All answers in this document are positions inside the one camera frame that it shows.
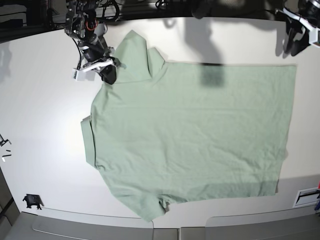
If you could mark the small black metal bracket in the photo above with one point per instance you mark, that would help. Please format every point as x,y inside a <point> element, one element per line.
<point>4,141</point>

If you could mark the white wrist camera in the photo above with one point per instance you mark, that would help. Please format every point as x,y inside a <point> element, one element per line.
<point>314,37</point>
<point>81,76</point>

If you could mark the light green T-shirt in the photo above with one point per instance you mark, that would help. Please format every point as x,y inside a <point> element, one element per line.
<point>169,132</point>

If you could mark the black clamp bracket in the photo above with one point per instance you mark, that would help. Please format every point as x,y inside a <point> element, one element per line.
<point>33,200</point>

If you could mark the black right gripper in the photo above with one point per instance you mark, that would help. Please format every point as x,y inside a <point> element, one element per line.
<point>98,52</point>

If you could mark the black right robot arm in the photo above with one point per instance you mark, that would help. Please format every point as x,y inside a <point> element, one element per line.
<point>87,31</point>

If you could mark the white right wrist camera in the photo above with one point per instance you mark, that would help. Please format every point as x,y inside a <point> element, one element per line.
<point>81,76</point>

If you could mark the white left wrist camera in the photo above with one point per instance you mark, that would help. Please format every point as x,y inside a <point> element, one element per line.
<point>314,37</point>

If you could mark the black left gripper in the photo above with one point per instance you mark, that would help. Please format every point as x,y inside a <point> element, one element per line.
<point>306,19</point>

